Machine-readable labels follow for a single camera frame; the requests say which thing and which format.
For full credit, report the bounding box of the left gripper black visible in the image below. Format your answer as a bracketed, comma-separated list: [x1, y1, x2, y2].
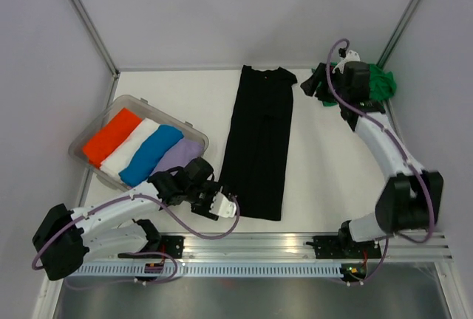
[185, 179, 228, 221]

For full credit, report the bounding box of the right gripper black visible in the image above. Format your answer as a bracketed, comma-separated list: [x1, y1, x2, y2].
[299, 62, 348, 104]

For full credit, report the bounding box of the black t shirt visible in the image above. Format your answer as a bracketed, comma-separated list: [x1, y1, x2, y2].
[219, 66, 297, 222]

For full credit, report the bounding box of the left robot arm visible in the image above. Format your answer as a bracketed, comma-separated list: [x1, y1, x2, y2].
[31, 157, 240, 281]

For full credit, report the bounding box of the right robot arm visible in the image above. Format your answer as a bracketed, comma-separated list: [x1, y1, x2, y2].
[301, 61, 443, 256]

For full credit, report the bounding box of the lilac rolled t shirt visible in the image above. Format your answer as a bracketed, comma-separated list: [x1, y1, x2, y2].
[151, 138, 203, 175]

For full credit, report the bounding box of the green t shirt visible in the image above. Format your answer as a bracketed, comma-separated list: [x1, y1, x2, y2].
[315, 64, 397, 107]

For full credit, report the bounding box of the blue rolled t shirt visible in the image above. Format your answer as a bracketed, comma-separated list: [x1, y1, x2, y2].
[119, 125, 183, 188]

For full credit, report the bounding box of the clear plastic bin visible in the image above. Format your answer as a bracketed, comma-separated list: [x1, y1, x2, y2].
[69, 95, 209, 191]

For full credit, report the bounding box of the white rolled t shirt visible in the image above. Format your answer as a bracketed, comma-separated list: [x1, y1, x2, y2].
[99, 118, 160, 181]

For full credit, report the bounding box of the orange rolled t shirt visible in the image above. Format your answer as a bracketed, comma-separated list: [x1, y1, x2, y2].
[82, 108, 142, 168]

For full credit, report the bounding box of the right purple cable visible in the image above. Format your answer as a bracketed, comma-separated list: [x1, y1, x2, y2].
[327, 38, 435, 261]

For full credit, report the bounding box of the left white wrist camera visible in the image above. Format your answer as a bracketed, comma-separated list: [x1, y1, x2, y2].
[210, 192, 237, 219]

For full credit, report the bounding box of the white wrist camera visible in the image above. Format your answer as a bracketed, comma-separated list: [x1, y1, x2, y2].
[210, 192, 237, 219]
[332, 49, 361, 74]

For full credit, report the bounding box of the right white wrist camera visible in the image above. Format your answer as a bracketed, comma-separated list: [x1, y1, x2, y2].
[332, 49, 361, 74]

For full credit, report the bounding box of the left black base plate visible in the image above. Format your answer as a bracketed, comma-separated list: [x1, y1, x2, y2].
[118, 236, 185, 259]

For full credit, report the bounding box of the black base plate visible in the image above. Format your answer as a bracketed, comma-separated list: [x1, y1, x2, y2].
[118, 236, 185, 259]
[304, 236, 381, 260]

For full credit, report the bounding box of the right aluminium frame post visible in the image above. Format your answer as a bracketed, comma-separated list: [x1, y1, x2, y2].
[376, 0, 423, 69]

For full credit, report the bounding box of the aluminium frame post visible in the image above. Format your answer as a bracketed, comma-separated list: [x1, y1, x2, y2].
[69, 0, 119, 78]
[376, 0, 423, 69]

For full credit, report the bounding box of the white slotted cable duct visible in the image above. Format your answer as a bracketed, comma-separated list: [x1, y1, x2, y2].
[72, 261, 343, 278]

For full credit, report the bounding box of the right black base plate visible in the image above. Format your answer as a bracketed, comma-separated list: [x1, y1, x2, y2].
[304, 236, 381, 260]

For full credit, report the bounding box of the aluminium front rail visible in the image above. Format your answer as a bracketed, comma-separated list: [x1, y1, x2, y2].
[51, 230, 452, 261]

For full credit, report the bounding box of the left aluminium frame post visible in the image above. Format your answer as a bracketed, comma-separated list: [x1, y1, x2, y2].
[69, 0, 119, 78]

